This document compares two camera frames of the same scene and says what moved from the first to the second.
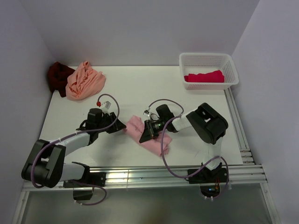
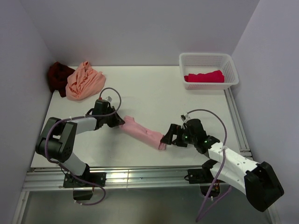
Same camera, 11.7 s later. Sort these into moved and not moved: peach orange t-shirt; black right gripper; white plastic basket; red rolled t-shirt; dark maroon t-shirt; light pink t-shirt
Moved: black right gripper; light pink t-shirt
Not moved: white plastic basket; dark maroon t-shirt; red rolled t-shirt; peach orange t-shirt
